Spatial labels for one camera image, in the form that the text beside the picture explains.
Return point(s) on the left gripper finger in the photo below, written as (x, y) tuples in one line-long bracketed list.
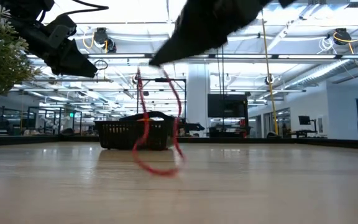
[(76, 63)]

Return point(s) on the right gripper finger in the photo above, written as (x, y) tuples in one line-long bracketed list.
[(197, 37)]

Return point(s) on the large red rubber band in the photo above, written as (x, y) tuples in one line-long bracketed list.
[(158, 172)]

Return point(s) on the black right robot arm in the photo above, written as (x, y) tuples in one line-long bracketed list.
[(286, 2)]

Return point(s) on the black background robot arm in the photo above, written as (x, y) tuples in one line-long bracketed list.
[(194, 127)]

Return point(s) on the green artificial plant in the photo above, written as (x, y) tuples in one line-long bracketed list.
[(2, 56)]

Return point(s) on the white square column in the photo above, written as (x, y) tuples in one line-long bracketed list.
[(197, 99)]

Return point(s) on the large black display screen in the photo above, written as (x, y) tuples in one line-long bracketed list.
[(227, 105)]

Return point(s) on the long ceiling light bar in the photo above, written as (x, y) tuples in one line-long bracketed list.
[(291, 56)]

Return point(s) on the black plastic slotted basket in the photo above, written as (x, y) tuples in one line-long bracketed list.
[(117, 135)]

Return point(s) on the small desk monitor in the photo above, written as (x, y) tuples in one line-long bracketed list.
[(304, 120)]

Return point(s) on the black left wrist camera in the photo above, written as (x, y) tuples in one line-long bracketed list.
[(62, 28)]

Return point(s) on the black frame cage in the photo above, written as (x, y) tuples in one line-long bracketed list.
[(54, 108)]

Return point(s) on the black aluminium table frame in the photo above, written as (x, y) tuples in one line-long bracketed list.
[(26, 140)]

